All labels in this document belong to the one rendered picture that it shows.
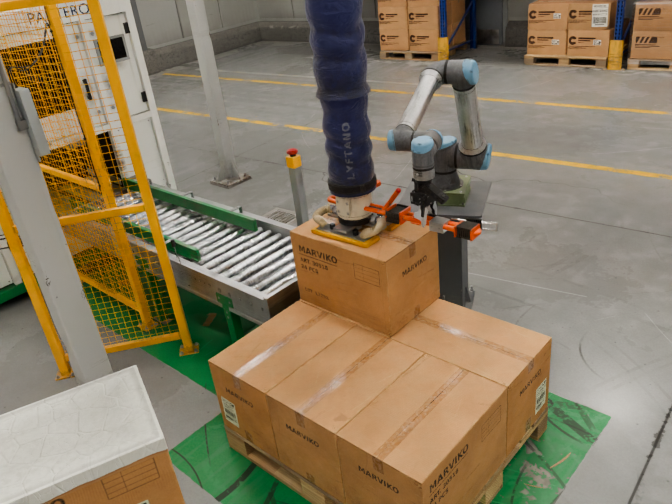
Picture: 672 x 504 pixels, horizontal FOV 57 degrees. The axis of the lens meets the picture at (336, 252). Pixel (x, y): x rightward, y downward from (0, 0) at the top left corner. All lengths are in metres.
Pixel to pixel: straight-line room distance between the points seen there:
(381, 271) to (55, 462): 1.48
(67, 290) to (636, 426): 2.84
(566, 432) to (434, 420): 0.95
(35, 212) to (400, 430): 1.93
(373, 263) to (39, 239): 1.58
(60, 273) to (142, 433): 1.54
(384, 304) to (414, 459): 0.78
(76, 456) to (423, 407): 1.28
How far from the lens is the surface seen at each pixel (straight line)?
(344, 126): 2.71
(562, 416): 3.35
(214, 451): 3.32
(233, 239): 4.07
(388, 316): 2.85
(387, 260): 2.70
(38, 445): 2.08
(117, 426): 2.01
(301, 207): 4.02
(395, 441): 2.42
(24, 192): 3.18
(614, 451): 3.23
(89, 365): 3.60
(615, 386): 3.57
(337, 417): 2.53
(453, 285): 3.90
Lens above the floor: 2.26
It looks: 28 degrees down
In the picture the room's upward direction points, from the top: 7 degrees counter-clockwise
